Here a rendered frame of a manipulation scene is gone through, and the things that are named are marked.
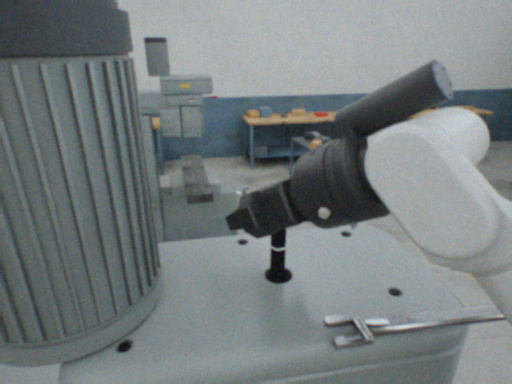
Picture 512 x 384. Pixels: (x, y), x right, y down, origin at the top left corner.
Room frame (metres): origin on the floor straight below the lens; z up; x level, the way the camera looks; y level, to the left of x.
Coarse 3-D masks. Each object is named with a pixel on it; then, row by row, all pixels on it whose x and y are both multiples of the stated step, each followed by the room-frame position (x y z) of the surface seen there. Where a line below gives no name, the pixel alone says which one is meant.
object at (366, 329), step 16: (336, 320) 0.29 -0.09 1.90; (352, 320) 0.30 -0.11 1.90; (368, 320) 0.29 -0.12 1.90; (384, 320) 0.29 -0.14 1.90; (400, 320) 0.29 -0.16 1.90; (416, 320) 0.29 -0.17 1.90; (432, 320) 0.30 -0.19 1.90; (448, 320) 0.30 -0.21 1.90; (464, 320) 0.30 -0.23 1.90; (480, 320) 0.30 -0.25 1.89; (496, 320) 0.30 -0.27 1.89; (352, 336) 0.27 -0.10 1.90; (368, 336) 0.27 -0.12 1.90
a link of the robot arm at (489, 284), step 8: (480, 280) 0.23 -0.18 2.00; (488, 280) 0.22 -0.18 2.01; (496, 280) 0.21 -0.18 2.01; (504, 280) 0.21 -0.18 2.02; (488, 288) 0.22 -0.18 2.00; (496, 288) 0.21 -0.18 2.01; (504, 288) 0.21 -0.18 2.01; (496, 296) 0.21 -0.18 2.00; (504, 296) 0.21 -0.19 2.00; (496, 304) 0.22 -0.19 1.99; (504, 304) 0.21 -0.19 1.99; (504, 312) 0.21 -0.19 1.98
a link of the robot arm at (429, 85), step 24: (432, 72) 0.28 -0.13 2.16; (384, 96) 0.30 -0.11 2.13; (408, 96) 0.29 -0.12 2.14; (432, 96) 0.28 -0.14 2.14; (336, 120) 0.33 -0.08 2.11; (360, 120) 0.32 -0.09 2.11; (384, 120) 0.30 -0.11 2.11; (408, 120) 0.27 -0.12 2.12; (432, 120) 0.27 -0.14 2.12; (456, 120) 0.28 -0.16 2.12; (480, 120) 0.31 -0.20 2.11; (336, 144) 0.32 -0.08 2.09; (360, 144) 0.32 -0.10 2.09; (456, 144) 0.25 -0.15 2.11; (480, 144) 0.29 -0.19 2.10; (336, 168) 0.30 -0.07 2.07; (360, 168) 0.30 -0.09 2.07; (336, 192) 0.30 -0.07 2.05; (360, 192) 0.29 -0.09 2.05; (360, 216) 0.29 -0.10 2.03; (384, 216) 0.30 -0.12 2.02
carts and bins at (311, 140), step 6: (306, 132) 5.18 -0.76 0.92; (312, 132) 4.99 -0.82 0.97; (294, 138) 5.18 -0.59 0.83; (300, 138) 5.18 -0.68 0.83; (306, 138) 5.13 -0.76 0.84; (312, 138) 4.92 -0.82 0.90; (318, 138) 4.79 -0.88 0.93; (324, 138) 4.92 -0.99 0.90; (330, 138) 4.97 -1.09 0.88; (306, 144) 4.84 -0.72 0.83; (312, 144) 4.63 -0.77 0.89; (318, 144) 4.62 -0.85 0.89; (312, 150) 4.58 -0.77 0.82
